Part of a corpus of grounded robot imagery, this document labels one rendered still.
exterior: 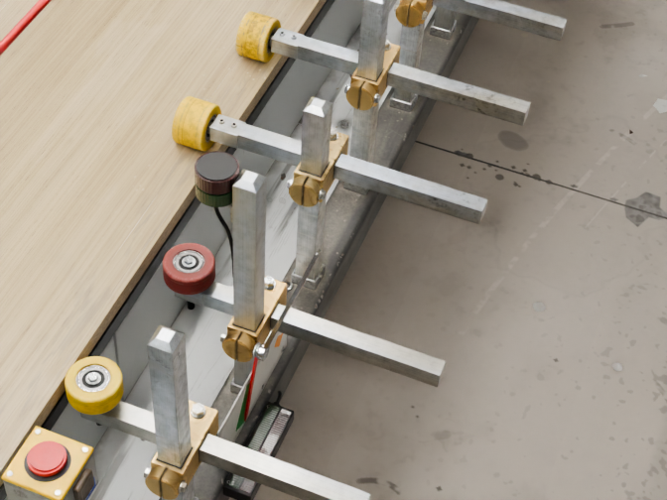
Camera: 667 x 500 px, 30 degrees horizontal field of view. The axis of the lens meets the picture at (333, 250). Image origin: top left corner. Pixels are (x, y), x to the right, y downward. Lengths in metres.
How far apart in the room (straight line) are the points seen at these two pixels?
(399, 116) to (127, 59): 0.55
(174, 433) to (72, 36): 0.91
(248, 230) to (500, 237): 1.60
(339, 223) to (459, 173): 1.16
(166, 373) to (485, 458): 1.36
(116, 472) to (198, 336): 0.30
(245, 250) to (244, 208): 0.08
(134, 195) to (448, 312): 1.22
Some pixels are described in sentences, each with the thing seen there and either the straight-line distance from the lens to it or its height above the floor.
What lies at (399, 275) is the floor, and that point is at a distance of 3.10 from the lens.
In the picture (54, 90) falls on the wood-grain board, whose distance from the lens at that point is 2.22.
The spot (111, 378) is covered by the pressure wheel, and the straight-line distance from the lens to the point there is 1.78.
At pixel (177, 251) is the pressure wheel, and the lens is 1.92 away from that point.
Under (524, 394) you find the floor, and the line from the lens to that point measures 2.93.
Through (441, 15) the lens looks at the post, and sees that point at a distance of 2.64.
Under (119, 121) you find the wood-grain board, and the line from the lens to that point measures 2.14.
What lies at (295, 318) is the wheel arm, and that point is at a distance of 1.89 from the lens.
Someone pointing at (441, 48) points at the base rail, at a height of 0.70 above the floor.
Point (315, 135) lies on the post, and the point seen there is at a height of 1.05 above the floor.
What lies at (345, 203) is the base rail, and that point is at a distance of 2.28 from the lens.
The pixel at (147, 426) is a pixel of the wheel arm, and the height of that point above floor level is 0.85.
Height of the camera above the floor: 2.34
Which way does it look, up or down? 48 degrees down
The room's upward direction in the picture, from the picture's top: 5 degrees clockwise
